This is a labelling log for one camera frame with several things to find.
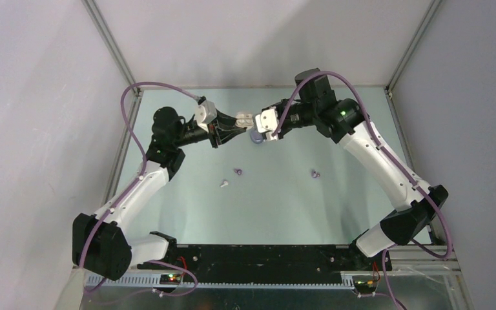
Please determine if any right rear frame post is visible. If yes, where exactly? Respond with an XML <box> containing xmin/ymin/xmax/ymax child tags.
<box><xmin>385</xmin><ymin>0</ymin><xmax>444</xmax><ymax>96</ymax></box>

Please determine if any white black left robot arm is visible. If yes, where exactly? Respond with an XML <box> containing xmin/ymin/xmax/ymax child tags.
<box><xmin>72</xmin><ymin>103</ymin><xmax>254</xmax><ymax>280</ymax></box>

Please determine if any aluminium frame corner post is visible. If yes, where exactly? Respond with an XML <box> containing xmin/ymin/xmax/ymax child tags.
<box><xmin>81</xmin><ymin>0</ymin><xmax>136</xmax><ymax>85</ymax></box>

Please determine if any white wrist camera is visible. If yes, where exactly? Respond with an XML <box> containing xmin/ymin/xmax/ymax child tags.
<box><xmin>194</xmin><ymin>98</ymin><xmax>218</xmax><ymax>133</ymax></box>
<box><xmin>254</xmin><ymin>107</ymin><xmax>279</xmax><ymax>141</ymax></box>

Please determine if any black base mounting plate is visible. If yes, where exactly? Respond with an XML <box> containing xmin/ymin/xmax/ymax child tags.
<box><xmin>137</xmin><ymin>243</ymin><xmax>393</xmax><ymax>284</ymax></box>

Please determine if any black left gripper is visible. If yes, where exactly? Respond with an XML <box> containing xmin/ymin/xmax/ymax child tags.
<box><xmin>172</xmin><ymin>108</ymin><xmax>245</xmax><ymax>149</ymax></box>

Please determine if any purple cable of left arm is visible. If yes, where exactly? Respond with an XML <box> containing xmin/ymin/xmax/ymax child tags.
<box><xmin>79</xmin><ymin>82</ymin><xmax>202</xmax><ymax>298</ymax></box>

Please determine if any purple oval charging case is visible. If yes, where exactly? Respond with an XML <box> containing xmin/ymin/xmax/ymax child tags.
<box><xmin>249</xmin><ymin>130</ymin><xmax>265</xmax><ymax>145</ymax></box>

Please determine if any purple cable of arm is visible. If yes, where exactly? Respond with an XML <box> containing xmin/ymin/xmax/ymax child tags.
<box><xmin>79</xmin><ymin>82</ymin><xmax>202</xmax><ymax>298</ymax></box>
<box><xmin>273</xmin><ymin>70</ymin><xmax>453</xmax><ymax>310</ymax></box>

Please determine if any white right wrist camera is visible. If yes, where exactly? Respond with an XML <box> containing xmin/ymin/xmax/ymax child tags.
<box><xmin>254</xmin><ymin>107</ymin><xmax>279</xmax><ymax>141</ymax></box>

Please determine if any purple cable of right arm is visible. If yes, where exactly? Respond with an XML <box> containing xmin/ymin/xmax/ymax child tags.
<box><xmin>273</xmin><ymin>70</ymin><xmax>453</xmax><ymax>310</ymax></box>

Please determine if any white earbud charging case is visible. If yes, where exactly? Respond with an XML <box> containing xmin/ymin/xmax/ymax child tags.
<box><xmin>235</xmin><ymin>112</ymin><xmax>254</xmax><ymax>129</ymax></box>

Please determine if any aluminium front frame rail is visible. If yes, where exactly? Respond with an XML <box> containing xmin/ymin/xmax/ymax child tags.
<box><xmin>85</xmin><ymin>245</ymin><xmax>460</xmax><ymax>290</ymax></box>

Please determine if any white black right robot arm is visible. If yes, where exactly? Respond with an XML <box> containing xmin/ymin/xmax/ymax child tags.
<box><xmin>272</xmin><ymin>68</ymin><xmax>448</xmax><ymax>270</ymax></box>

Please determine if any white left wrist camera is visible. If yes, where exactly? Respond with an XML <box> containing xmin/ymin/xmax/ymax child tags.
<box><xmin>194</xmin><ymin>98</ymin><xmax>218</xmax><ymax>133</ymax></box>

